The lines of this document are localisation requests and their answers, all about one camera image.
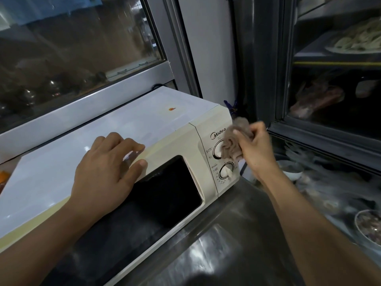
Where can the person's left hand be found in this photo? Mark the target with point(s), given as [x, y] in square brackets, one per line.
[98, 181]

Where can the person's right hand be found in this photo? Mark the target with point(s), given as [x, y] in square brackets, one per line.
[257, 151]

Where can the person's left thumb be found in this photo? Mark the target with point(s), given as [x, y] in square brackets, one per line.
[137, 172]

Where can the person's right fingers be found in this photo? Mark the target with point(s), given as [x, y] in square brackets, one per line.
[248, 134]

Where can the grey-brown cleaning cloth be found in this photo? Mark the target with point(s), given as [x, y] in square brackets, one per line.
[232, 145]

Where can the cream white microwave oven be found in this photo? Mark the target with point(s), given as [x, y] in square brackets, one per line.
[166, 128]

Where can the person's left forearm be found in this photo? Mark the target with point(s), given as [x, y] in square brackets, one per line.
[38, 247]

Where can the person's right forearm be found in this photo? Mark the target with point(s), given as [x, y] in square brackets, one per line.
[312, 235]

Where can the blue-purple plastic object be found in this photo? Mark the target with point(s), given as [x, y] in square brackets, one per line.
[230, 107]

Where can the white microwave knob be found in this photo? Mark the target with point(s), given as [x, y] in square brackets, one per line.
[226, 171]
[217, 150]

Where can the small white bowl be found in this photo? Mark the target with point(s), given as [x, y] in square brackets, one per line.
[290, 172]

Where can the bag of raw meat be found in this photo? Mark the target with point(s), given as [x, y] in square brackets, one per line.
[315, 99]

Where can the glass-door display fridge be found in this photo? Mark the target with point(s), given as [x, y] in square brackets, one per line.
[327, 122]

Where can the white plate of dumplings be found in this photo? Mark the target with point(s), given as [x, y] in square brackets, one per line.
[357, 38]

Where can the metal bowl of meat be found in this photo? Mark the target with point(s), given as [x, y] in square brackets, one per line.
[370, 226]

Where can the glass window with grey frame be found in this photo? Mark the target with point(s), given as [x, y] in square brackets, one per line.
[74, 56]

